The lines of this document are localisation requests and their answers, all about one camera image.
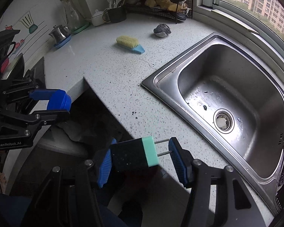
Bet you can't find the yellow bristle blue scrub brush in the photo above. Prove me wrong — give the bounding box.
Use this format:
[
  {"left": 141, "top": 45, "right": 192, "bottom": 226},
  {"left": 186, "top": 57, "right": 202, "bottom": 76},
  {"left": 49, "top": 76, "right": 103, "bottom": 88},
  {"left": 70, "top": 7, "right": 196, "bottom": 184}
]
[{"left": 116, "top": 35, "right": 145, "bottom": 54}]

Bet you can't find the stainless steel sink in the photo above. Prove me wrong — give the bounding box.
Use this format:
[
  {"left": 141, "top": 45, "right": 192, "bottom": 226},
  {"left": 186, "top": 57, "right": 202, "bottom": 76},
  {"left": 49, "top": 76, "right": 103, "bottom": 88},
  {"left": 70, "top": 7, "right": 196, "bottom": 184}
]
[{"left": 141, "top": 33, "right": 284, "bottom": 215}]

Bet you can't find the blue round lid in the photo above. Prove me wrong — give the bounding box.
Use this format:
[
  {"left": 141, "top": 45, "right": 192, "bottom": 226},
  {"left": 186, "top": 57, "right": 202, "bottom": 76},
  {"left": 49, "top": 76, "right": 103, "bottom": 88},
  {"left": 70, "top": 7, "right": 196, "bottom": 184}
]
[{"left": 47, "top": 89, "right": 72, "bottom": 111}]

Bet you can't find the small steel teapot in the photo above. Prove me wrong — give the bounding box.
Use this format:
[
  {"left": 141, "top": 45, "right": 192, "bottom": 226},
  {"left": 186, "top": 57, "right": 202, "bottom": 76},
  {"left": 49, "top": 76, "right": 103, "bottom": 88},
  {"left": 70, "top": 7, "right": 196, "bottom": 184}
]
[{"left": 49, "top": 25, "right": 71, "bottom": 44}]

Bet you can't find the green coaster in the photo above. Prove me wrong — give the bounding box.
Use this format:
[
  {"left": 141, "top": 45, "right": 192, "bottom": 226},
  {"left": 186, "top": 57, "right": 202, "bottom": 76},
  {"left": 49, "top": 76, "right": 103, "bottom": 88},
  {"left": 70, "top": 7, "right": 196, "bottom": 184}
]
[{"left": 71, "top": 22, "right": 90, "bottom": 34}]

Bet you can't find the white small lidded pot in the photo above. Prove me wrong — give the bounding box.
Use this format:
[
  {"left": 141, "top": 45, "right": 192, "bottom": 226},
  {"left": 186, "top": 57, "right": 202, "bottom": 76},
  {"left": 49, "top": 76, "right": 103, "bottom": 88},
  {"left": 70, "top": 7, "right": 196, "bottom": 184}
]
[{"left": 91, "top": 9, "right": 107, "bottom": 27}]

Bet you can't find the glass carafe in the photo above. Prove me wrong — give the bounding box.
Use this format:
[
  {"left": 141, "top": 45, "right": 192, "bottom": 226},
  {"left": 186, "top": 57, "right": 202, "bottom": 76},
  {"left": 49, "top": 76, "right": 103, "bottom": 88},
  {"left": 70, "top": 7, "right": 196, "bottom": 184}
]
[{"left": 60, "top": 0, "right": 87, "bottom": 31}]

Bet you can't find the dark round lid under rack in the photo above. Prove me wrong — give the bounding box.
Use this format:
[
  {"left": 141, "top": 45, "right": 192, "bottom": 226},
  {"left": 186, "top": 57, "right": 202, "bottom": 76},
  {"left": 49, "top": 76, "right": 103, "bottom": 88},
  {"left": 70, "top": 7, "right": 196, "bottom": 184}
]
[{"left": 176, "top": 12, "right": 186, "bottom": 22}]

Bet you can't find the black and green charger plug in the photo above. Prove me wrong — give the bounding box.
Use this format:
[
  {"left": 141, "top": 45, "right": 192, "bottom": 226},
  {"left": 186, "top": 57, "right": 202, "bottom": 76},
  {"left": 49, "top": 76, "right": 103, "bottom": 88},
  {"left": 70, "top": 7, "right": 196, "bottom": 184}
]
[{"left": 110, "top": 136, "right": 171, "bottom": 172}]

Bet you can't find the dark green utensil cup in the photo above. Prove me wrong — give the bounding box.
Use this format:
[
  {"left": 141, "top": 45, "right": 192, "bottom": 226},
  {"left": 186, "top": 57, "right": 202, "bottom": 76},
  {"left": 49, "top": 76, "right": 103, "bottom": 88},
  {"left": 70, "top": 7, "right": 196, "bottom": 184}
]
[{"left": 102, "top": 6, "right": 127, "bottom": 23}]

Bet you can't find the grey crumpled plastic bag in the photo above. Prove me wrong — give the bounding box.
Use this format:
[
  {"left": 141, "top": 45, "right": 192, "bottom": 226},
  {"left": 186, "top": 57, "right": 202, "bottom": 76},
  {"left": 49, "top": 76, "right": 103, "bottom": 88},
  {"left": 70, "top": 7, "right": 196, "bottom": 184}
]
[{"left": 153, "top": 24, "right": 171, "bottom": 38}]

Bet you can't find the blue coaster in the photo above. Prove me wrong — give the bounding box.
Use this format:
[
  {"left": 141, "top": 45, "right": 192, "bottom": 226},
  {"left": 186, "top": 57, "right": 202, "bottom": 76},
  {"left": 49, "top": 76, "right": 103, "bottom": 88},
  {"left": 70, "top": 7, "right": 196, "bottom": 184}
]
[{"left": 54, "top": 35, "right": 72, "bottom": 49}]

